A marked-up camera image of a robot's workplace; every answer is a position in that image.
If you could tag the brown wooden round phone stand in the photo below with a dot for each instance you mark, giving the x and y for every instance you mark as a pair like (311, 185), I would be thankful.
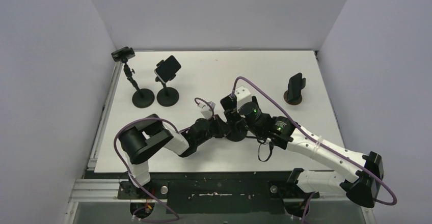
(292, 98)

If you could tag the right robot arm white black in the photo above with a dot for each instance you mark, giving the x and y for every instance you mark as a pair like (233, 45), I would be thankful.
(357, 175)

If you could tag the purple-edged black smartphone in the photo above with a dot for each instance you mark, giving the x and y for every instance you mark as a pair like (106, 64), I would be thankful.
(229, 103)

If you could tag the black round-base phone stand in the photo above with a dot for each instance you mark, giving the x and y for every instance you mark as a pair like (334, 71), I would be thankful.
(236, 133)

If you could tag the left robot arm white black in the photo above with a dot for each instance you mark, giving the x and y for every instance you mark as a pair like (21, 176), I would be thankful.
(139, 140)

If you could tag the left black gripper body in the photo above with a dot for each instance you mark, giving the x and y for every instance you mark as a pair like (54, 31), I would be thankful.
(216, 128)

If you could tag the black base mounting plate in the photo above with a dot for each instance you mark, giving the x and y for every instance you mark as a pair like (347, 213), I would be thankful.
(230, 193)

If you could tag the dark blue-edged smartphone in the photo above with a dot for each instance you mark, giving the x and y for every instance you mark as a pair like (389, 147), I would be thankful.
(296, 83)

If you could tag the aluminium frame rail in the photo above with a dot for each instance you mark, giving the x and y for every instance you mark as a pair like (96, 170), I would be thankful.
(95, 189)

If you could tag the tall black tripod phone stand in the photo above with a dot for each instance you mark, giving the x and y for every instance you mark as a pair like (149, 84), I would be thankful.
(142, 98)

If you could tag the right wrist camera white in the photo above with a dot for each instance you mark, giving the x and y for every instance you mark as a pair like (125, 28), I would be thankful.
(242, 96)

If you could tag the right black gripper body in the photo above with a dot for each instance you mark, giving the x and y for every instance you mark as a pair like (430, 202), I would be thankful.
(236, 115)

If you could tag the black smartphone white edge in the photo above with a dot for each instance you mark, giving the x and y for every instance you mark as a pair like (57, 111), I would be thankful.
(166, 70)

